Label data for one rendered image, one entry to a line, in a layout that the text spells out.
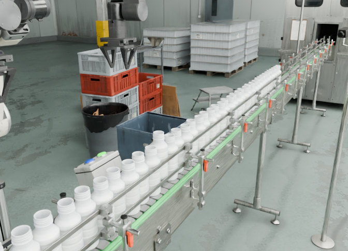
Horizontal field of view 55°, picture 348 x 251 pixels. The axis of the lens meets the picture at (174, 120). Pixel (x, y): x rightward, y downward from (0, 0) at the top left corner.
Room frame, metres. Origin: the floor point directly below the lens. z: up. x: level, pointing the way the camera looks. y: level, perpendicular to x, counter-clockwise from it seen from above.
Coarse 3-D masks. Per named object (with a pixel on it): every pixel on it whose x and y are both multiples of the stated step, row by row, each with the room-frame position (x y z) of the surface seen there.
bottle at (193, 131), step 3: (186, 120) 1.23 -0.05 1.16; (189, 120) 1.25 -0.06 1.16; (192, 120) 1.25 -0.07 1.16; (186, 123) 1.23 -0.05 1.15; (189, 123) 1.22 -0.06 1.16; (192, 123) 1.21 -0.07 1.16; (195, 123) 1.23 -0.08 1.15; (192, 126) 1.21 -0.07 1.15; (192, 129) 1.21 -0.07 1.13; (195, 129) 1.22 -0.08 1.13; (192, 132) 1.21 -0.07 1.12; (195, 132) 1.21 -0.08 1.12; (192, 135) 1.20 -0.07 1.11; (195, 135) 1.21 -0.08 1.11; (195, 141) 1.21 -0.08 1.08; (195, 144) 1.21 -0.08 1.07; (195, 147) 1.21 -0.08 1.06; (195, 150) 1.21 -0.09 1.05; (195, 159) 1.21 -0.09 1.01
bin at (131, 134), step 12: (132, 120) 1.88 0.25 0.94; (144, 120) 1.99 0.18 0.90; (156, 120) 1.99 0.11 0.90; (168, 120) 1.94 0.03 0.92; (180, 120) 1.90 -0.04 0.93; (120, 132) 1.74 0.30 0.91; (132, 132) 1.70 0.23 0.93; (144, 132) 1.66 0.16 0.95; (168, 132) 1.65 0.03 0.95; (120, 144) 1.75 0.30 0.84; (132, 144) 1.71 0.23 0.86; (120, 156) 1.75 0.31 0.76; (144, 156) 1.67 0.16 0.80
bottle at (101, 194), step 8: (104, 176) 0.78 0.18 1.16; (96, 184) 0.75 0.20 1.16; (104, 184) 0.75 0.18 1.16; (96, 192) 0.75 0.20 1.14; (104, 192) 0.75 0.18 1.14; (96, 200) 0.74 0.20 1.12; (104, 200) 0.74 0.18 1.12; (96, 208) 0.74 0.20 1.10; (112, 208) 0.76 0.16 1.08; (112, 216) 0.75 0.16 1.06
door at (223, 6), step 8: (208, 0) 12.13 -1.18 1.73; (216, 0) 11.97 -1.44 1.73; (224, 0) 11.84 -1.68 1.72; (232, 0) 11.69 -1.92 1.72; (208, 8) 12.12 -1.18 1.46; (216, 8) 11.97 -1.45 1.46; (224, 8) 11.84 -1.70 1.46; (232, 8) 11.69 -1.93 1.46; (208, 16) 12.12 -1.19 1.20; (216, 16) 11.97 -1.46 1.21; (224, 16) 11.83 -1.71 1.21; (232, 16) 11.68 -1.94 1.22
